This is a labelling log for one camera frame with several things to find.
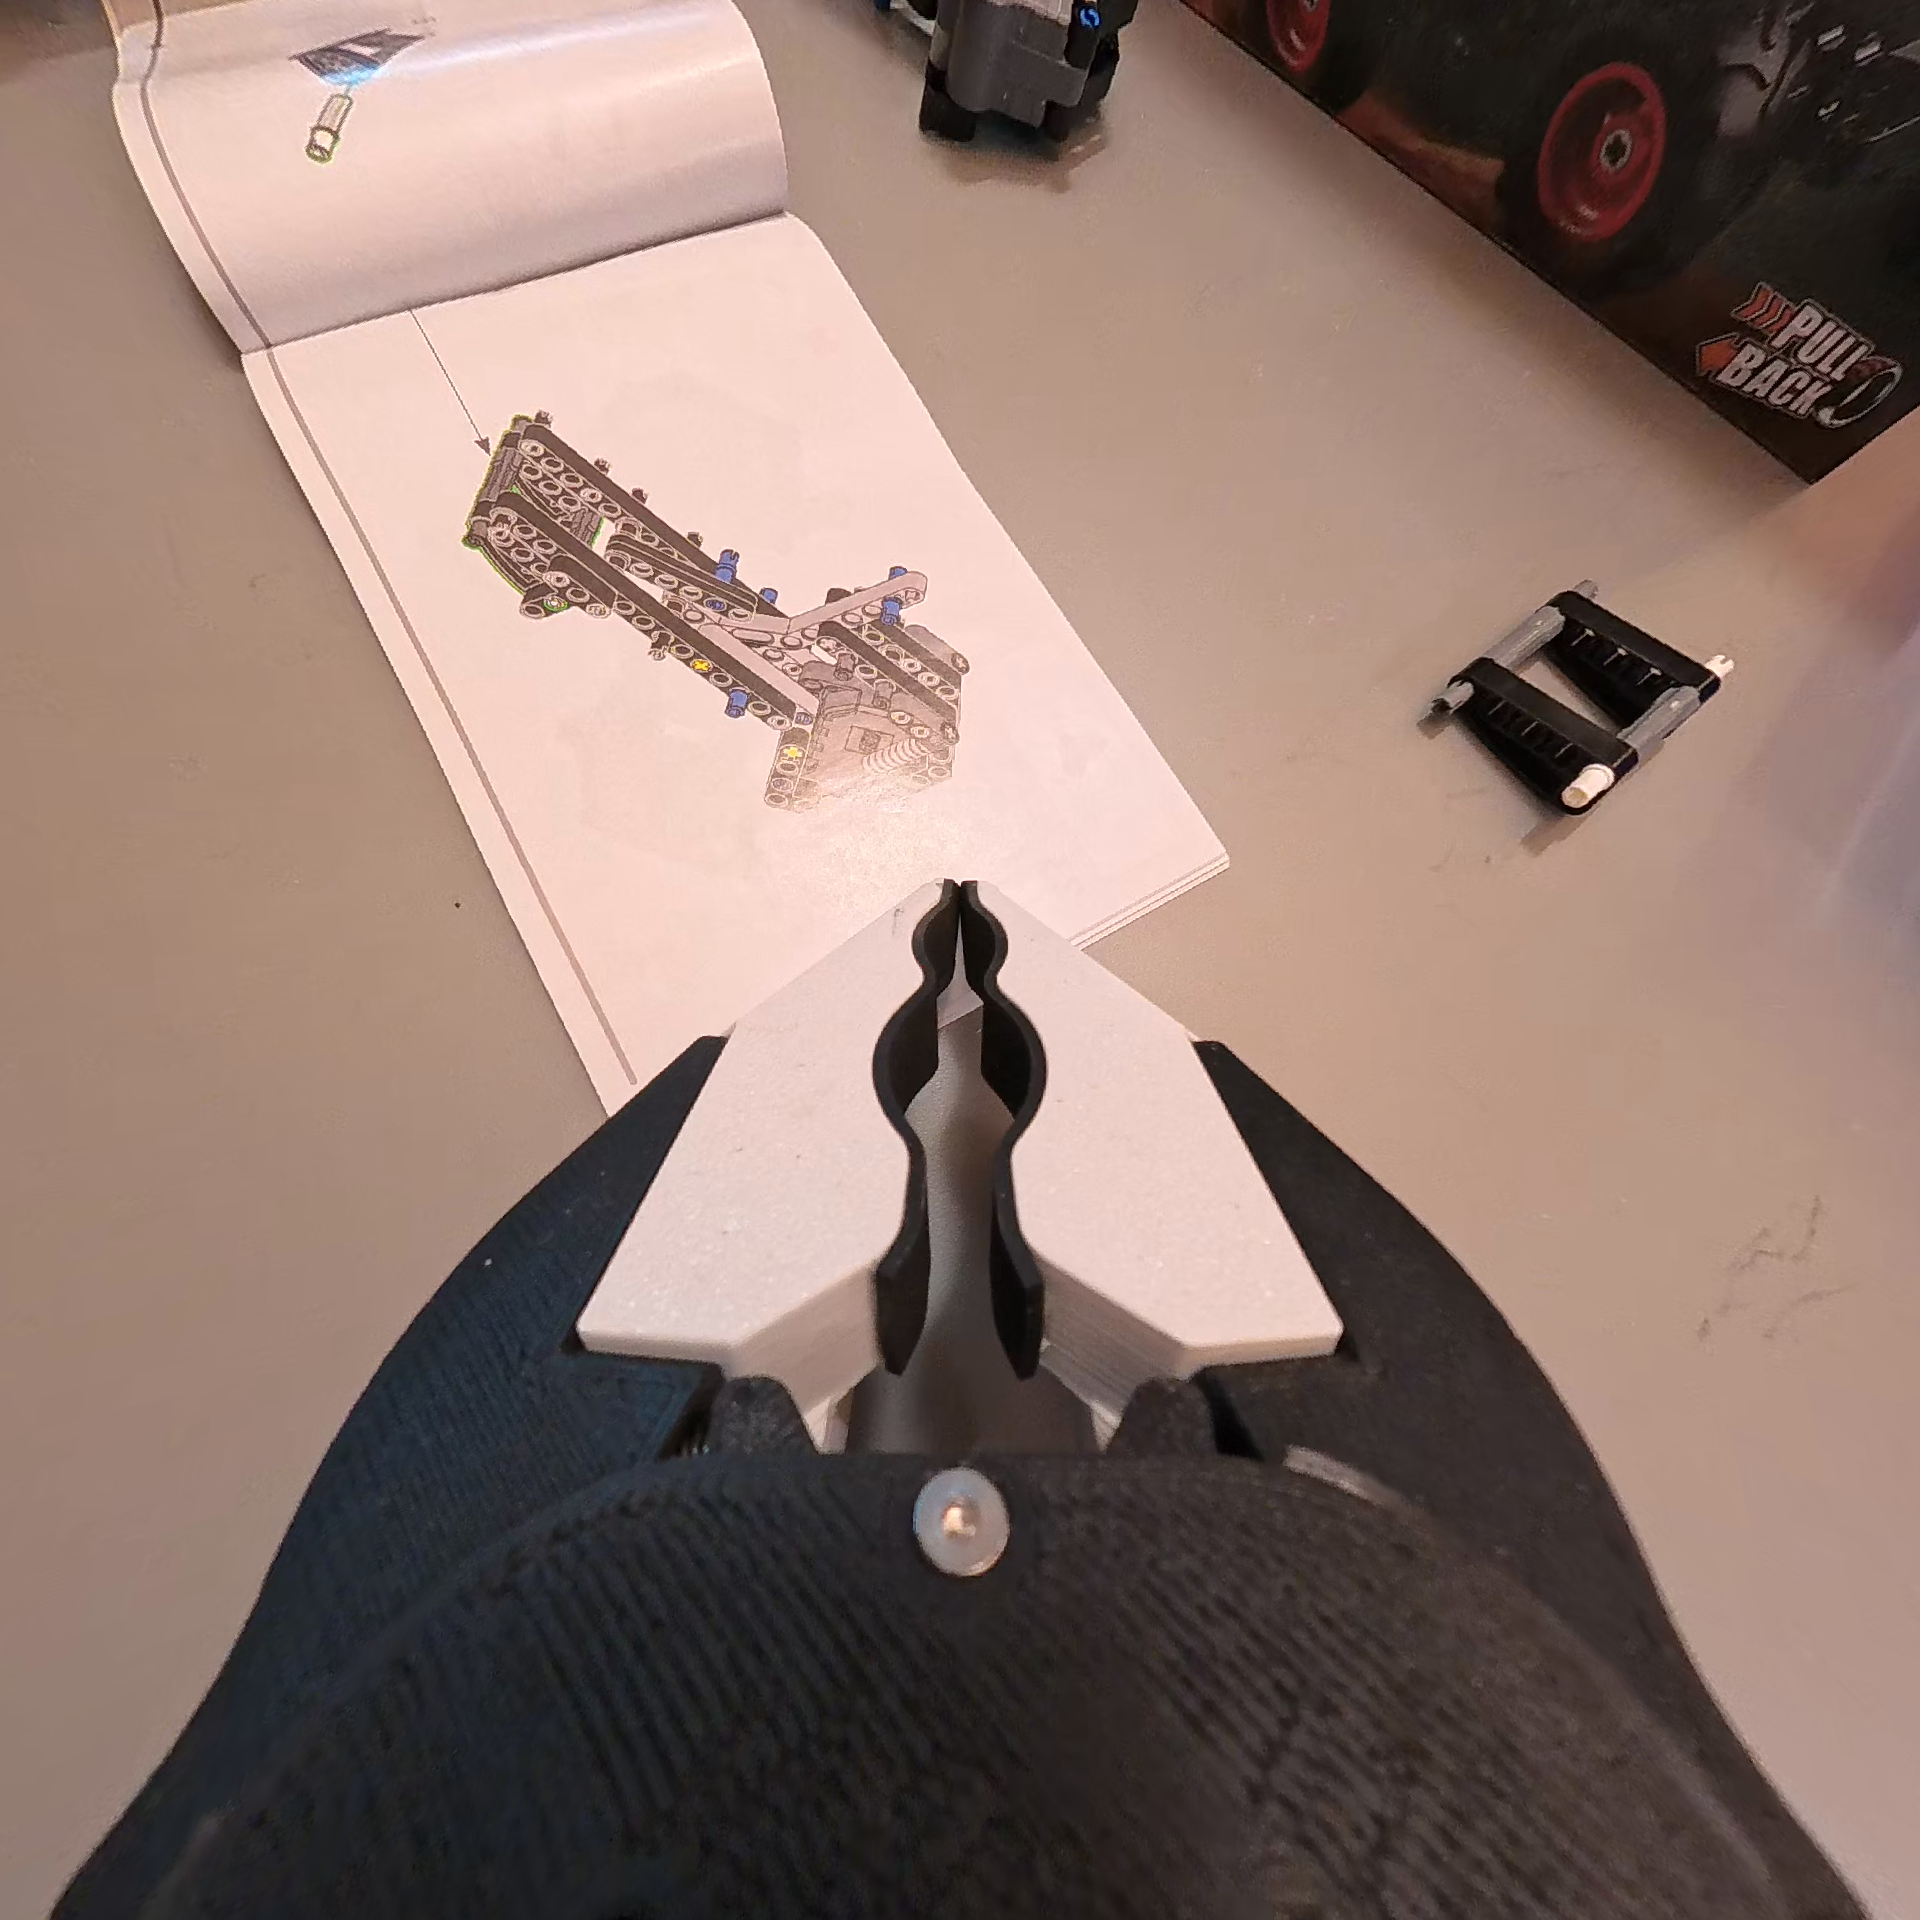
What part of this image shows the white instruction booklet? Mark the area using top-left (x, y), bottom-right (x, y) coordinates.
top-left (113, 0), bottom-right (1233, 1120)

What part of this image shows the black grey toy brick chassis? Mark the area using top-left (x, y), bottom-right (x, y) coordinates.
top-left (918, 0), bottom-right (1125, 149)

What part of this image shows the small black brick frame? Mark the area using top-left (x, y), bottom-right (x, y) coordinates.
top-left (1421, 589), bottom-right (1741, 818)

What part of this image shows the black toy set box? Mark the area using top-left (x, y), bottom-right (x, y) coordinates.
top-left (1178, 0), bottom-right (1920, 485)

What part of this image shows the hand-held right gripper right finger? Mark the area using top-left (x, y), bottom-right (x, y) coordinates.
top-left (961, 879), bottom-right (1346, 1423)

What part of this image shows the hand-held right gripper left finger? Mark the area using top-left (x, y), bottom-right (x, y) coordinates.
top-left (577, 879), bottom-right (963, 1454)

